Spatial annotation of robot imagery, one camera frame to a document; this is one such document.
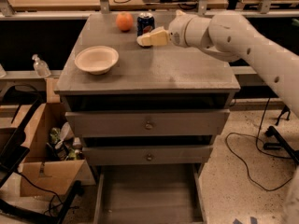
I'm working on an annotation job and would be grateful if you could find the white paper bowl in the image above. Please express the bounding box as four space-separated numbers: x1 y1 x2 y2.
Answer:
75 46 119 75

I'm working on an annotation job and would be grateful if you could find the grey drawer cabinet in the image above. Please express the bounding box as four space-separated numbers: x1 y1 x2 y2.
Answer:
54 11 241 167

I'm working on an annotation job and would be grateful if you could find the black stand base right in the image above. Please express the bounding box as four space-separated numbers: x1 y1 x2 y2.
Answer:
263 105 299 165

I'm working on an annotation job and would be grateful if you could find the clear sanitizer bottle left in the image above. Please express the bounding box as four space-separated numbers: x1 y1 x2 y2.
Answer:
32 54 51 77

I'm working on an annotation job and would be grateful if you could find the blue pepsi can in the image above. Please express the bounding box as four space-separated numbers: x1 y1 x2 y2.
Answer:
137 12 155 36

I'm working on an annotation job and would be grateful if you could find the black stand left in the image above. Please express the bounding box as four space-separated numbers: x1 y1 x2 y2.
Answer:
0 84 84 224

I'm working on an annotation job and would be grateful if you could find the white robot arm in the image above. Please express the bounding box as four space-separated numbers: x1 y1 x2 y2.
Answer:
136 10 299 115

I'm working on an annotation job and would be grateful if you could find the black floor cable right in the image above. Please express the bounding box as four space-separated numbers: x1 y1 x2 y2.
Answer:
224 96 299 192

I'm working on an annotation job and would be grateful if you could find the cardboard box with clutter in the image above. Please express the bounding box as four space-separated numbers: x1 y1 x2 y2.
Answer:
0 77 96 199

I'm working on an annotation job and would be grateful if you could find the grey middle drawer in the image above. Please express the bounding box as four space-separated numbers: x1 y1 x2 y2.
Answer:
83 145 213 166

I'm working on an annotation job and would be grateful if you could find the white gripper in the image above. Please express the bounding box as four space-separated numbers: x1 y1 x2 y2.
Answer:
136 10 197 47

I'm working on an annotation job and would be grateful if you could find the grey top drawer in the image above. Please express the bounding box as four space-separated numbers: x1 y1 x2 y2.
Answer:
65 109 230 137

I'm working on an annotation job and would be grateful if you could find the grey open bottom drawer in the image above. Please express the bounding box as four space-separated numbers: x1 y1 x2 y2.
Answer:
93 164 206 224

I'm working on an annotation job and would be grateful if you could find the orange fruit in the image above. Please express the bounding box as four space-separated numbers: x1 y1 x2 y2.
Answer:
116 12 134 32

